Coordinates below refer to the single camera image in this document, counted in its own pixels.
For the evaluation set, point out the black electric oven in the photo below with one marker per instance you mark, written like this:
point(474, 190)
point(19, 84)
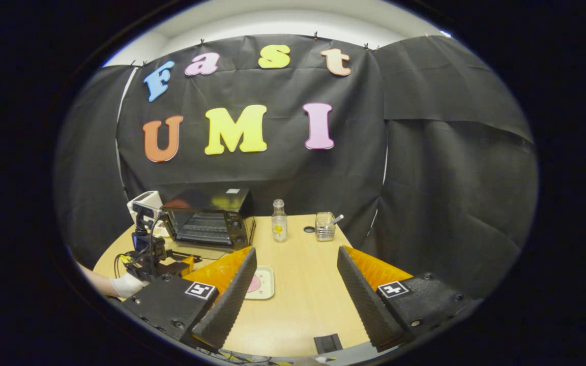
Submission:
point(211, 201)

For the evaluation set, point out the clear glass bottle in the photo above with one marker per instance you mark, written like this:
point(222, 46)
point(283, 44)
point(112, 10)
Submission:
point(279, 223)

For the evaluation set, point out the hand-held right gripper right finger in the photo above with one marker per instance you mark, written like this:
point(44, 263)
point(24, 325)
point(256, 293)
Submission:
point(364, 300)

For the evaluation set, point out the white food tray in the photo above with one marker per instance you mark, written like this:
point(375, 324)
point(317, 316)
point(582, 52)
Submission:
point(267, 284)

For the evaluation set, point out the pink ham slice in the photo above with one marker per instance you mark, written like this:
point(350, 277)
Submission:
point(255, 284)

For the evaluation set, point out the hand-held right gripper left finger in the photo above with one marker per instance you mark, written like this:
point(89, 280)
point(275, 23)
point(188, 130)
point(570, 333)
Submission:
point(229, 302)

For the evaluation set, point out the white toaster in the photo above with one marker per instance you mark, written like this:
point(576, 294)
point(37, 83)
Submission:
point(143, 198)

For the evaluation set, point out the metal spoon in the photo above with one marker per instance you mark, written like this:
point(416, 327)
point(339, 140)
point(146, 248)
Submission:
point(338, 218)

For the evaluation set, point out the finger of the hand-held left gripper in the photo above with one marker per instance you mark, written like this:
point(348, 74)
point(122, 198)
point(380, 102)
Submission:
point(176, 269)

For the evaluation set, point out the black backdrop cloth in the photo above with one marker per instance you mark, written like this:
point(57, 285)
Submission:
point(425, 178)

